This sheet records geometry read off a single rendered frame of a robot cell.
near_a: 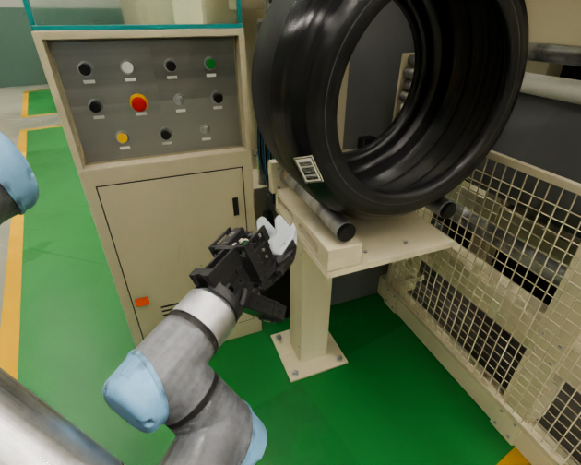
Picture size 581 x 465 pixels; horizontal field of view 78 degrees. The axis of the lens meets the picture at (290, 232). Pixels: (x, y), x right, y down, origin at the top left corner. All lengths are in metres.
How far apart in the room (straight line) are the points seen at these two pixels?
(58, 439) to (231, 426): 0.17
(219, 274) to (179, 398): 0.15
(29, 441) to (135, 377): 0.09
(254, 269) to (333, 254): 0.34
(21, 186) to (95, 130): 0.81
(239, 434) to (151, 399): 0.11
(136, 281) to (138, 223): 0.25
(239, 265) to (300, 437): 1.07
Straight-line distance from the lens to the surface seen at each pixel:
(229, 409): 0.46
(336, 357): 1.68
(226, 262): 0.47
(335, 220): 0.80
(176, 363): 0.42
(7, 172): 0.47
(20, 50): 9.81
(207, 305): 0.45
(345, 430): 1.52
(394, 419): 1.57
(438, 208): 0.94
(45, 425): 0.39
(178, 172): 1.27
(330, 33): 0.63
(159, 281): 1.48
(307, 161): 0.67
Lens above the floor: 1.31
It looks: 32 degrees down
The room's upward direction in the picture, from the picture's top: straight up
